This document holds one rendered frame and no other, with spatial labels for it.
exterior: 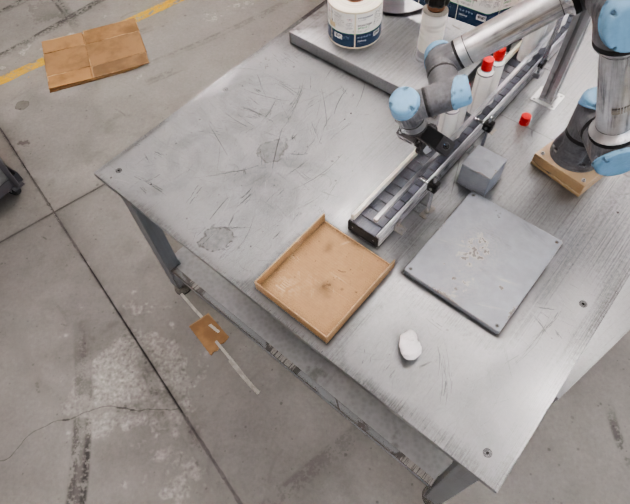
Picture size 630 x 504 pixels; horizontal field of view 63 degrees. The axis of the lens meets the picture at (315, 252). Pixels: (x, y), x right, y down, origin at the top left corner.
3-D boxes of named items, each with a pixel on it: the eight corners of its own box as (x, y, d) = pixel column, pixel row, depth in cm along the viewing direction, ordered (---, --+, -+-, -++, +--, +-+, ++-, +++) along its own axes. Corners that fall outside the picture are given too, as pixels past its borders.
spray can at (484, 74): (471, 103, 173) (486, 51, 156) (485, 110, 171) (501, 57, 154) (463, 111, 171) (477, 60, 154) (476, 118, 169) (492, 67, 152)
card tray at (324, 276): (324, 220, 156) (323, 212, 153) (394, 267, 147) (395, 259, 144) (255, 288, 145) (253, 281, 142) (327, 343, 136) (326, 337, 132)
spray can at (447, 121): (439, 137, 166) (451, 86, 148) (453, 145, 164) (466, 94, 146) (430, 147, 164) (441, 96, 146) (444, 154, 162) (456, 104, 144)
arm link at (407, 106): (424, 108, 122) (389, 119, 124) (431, 125, 132) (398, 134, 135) (418, 78, 123) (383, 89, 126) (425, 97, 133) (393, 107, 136)
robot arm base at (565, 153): (567, 131, 166) (578, 106, 158) (610, 154, 160) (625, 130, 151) (539, 154, 161) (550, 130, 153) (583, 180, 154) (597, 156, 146)
